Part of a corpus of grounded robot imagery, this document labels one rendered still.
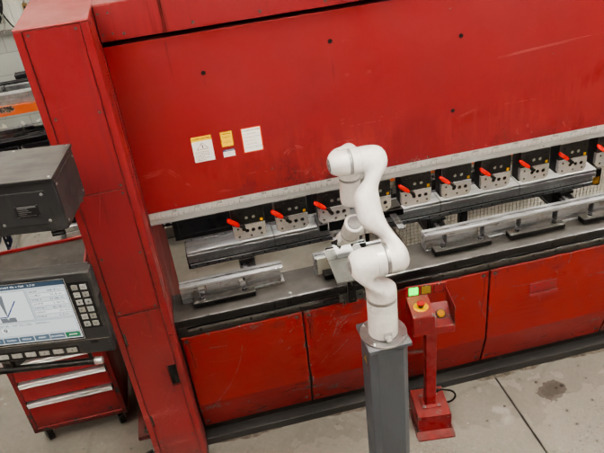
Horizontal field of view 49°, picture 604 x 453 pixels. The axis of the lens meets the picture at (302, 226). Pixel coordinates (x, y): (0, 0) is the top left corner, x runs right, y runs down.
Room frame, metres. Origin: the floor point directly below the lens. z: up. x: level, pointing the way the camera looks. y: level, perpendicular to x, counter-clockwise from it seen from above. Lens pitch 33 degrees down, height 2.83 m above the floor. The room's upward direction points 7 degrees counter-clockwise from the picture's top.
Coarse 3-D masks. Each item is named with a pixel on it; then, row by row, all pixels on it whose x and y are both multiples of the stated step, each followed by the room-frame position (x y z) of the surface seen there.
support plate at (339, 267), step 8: (352, 248) 2.62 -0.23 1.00; (328, 256) 2.58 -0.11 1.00; (336, 256) 2.57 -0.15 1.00; (336, 264) 2.50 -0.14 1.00; (344, 264) 2.49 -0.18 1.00; (336, 272) 2.44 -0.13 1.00; (344, 272) 2.43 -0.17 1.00; (336, 280) 2.38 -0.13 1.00; (344, 280) 2.37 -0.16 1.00; (352, 280) 2.37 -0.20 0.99
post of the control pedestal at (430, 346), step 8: (424, 336) 2.39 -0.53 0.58; (432, 336) 2.37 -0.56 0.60; (424, 344) 2.39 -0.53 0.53; (432, 344) 2.37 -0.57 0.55; (424, 352) 2.40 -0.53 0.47; (432, 352) 2.37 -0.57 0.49; (424, 360) 2.40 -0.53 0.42; (432, 360) 2.37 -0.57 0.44; (424, 368) 2.40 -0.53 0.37; (432, 368) 2.37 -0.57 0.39; (424, 376) 2.40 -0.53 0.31; (432, 376) 2.37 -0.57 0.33; (424, 384) 2.40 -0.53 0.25; (432, 384) 2.37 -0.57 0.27; (424, 392) 2.40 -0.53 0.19; (432, 392) 2.37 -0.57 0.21; (432, 400) 2.37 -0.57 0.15
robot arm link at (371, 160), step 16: (352, 160) 2.19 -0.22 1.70; (368, 160) 2.19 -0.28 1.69; (384, 160) 2.20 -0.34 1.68; (368, 176) 2.17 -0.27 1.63; (368, 192) 2.12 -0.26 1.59; (368, 208) 2.08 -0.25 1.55; (368, 224) 2.05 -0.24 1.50; (384, 224) 2.05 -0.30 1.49; (384, 240) 2.03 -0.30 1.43; (400, 240) 2.01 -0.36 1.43; (400, 256) 1.96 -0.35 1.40
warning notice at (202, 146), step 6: (192, 138) 2.53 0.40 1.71; (198, 138) 2.53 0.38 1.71; (204, 138) 2.53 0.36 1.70; (210, 138) 2.54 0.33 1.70; (192, 144) 2.52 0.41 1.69; (198, 144) 2.53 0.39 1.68; (204, 144) 2.53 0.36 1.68; (210, 144) 2.54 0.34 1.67; (198, 150) 2.53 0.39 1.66; (204, 150) 2.53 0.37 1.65; (210, 150) 2.53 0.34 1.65; (198, 156) 2.53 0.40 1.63; (204, 156) 2.53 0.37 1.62; (210, 156) 2.53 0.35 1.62; (198, 162) 2.53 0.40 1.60
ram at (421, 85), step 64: (384, 0) 2.67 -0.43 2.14; (448, 0) 2.69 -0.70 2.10; (512, 0) 2.73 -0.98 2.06; (576, 0) 2.78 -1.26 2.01; (128, 64) 2.50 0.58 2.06; (192, 64) 2.53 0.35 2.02; (256, 64) 2.57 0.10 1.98; (320, 64) 2.61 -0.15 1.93; (384, 64) 2.65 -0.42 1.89; (448, 64) 2.69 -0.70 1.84; (512, 64) 2.74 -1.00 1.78; (576, 64) 2.78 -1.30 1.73; (128, 128) 2.49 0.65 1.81; (192, 128) 2.53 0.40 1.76; (320, 128) 2.61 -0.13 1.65; (384, 128) 2.65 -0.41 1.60; (448, 128) 2.69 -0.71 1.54; (512, 128) 2.74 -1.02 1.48; (576, 128) 2.79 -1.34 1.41; (192, 192) 2.52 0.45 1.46; (256, 192) 2.56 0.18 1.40
